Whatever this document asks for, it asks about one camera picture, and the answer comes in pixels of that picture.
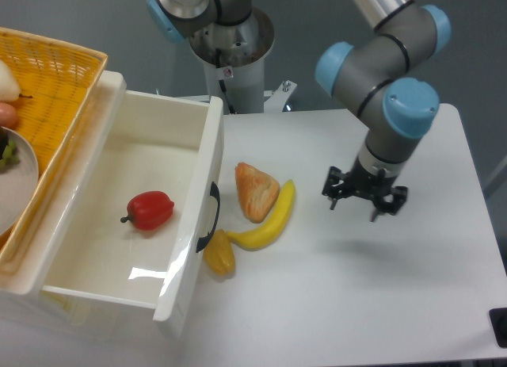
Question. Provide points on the grey plate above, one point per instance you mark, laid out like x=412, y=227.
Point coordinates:
x=18, y=182

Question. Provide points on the black top drawer handle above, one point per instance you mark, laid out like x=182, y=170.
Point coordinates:
x=212, y=206

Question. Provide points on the green grapes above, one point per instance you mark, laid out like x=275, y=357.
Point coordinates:
x=9, y=155

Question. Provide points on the red bell pepper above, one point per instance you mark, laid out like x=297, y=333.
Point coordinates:
x=148, y=211

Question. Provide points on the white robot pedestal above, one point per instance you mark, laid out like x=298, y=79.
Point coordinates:
x=233, y=58

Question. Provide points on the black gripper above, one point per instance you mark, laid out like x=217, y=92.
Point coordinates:
x=358, y=182

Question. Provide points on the white table bracket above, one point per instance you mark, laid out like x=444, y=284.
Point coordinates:
x=279, y=100

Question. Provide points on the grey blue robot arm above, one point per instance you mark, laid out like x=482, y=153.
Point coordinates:
x=371, y=81

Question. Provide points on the white pear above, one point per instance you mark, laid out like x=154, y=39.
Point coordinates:
x=10, y=89

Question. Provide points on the yellow banana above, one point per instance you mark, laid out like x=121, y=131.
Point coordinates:
x=269, y=231

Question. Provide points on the yellow bell pepper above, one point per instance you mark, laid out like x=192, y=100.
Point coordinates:
x=219, y=254

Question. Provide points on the orange croissant bread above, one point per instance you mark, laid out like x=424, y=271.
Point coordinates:
x=257, y=191

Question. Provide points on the black corner device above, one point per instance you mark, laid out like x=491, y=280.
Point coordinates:
x=498, y=319

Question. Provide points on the white drawer cabinet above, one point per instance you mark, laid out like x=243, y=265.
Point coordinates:
x=29, y=267

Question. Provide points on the yellow woven basket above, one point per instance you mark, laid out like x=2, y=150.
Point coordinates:
x=56, y=79

